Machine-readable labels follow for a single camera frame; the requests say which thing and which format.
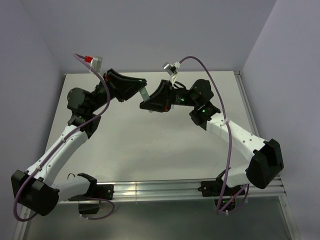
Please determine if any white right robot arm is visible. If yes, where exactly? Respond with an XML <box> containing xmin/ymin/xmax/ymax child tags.
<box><xmin>139</xmin><ymin>79</ymin><xmax>284</xmax><ymax>197</ymax></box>

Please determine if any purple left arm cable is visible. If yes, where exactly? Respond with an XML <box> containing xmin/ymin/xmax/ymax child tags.
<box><xmin>13</xmin><ymin>53</ymin><xmax>116</xmax><ymax>222</ymax></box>

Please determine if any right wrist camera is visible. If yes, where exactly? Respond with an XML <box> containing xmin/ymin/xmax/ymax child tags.
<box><xmin>162</xmin><ymin>61</ymin><xmax>181</xmax><ymax>82</ymax></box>

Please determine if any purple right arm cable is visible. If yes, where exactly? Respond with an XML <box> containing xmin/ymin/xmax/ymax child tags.
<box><xmin>179</xmin><ymin>56</ymin><xmax>250</xmax><ymax>215</ymax></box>

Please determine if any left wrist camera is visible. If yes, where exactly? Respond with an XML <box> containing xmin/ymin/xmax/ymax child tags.
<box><xmin>89</xmin><ymin>56</ymin><xmax>103</xmax><ymax>73</ymax></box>

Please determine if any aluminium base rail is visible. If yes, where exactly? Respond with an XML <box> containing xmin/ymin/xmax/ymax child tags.
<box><xmin>97</xmin><ymin>176</ymin><xmax>287</xmax><ymax>202</ymax></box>

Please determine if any aluminium side rail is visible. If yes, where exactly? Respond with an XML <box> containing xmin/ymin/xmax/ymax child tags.
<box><xmin>234</xmin><ymin>71</ymin><xmax>301</xmax><ymax>240</ymax></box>

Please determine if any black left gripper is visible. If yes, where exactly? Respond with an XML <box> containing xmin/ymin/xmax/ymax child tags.
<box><xmin>88</xmin><ymin>69</ymin><xmax>148</xmax><ymax>114</ymax></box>

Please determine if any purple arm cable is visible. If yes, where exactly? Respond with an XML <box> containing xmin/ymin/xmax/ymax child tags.
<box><xmin>13</xmin><ymin>53</ymin><xmax>116</xmax><ymax>222</ymax></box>
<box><xmin>179</xmin><ymin>56</ymin><xmax>250</xmax><ymax>215</ymax></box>

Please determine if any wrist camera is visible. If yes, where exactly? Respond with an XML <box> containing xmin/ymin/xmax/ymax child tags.
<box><xmin>162</xmin><ymin>61</ymin><xmax>181</xmax><ymax>82</ymax></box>
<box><xmin>89</xmin><ymin>56</ymin><xmax>103</xmax><ymax>73</ymax></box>

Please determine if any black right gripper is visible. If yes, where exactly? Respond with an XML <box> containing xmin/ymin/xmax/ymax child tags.
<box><xmin>140</xmin><ymin>79</ymin><xmax>199</xmax><ymax>112</ymax></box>

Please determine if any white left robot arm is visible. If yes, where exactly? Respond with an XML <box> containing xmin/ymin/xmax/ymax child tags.
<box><xmin>11</xmin><ymin>69</ymin><xmax>147</xmax><ymax>222</ymax></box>

